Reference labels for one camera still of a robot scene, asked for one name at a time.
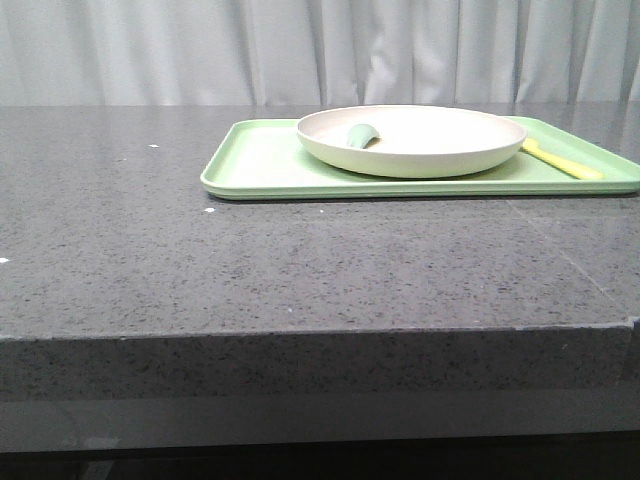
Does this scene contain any white pleated curtain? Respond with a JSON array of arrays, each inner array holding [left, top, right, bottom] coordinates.
[[1, 1, 639, 106]]

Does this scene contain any yellow plastic fork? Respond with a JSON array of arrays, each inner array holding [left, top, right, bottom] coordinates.
[[521, 138, 604, 180]]

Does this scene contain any pale green plastic spoon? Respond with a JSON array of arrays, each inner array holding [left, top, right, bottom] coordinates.
[[347, 123, 380, 149]]

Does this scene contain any light green serving tray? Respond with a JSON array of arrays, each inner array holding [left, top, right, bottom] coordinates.
[[200, 117, 639, 200]]

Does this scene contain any white round plate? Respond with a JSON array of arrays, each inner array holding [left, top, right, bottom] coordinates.
[[297, 105, 528, 179]]

